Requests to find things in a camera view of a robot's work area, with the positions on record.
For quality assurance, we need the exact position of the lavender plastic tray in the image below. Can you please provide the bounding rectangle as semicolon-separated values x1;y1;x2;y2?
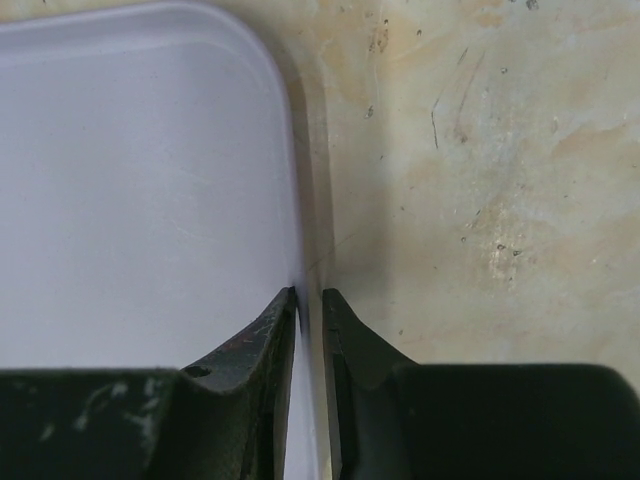
1;1;319;479

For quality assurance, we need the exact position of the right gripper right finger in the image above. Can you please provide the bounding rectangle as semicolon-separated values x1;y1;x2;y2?
322;289;639;479

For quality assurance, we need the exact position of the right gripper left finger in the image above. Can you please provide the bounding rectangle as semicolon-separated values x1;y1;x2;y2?
1;288;297;479

